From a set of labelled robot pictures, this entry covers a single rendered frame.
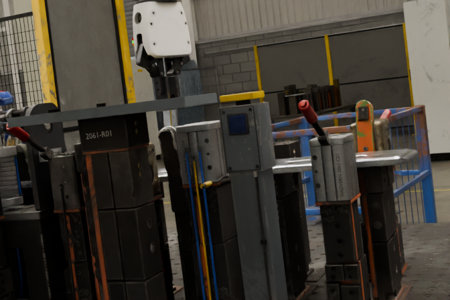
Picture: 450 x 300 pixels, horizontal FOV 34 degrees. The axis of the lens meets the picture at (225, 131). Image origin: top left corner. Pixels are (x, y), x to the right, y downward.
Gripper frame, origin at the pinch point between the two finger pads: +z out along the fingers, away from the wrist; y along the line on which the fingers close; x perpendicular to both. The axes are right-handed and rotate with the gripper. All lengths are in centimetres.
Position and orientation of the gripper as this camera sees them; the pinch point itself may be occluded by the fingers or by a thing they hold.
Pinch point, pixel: (167, 87)
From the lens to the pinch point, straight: 132.8
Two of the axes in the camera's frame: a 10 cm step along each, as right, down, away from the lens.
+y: 6.8, -1.2, 7.3
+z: 1.2, 9.9, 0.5
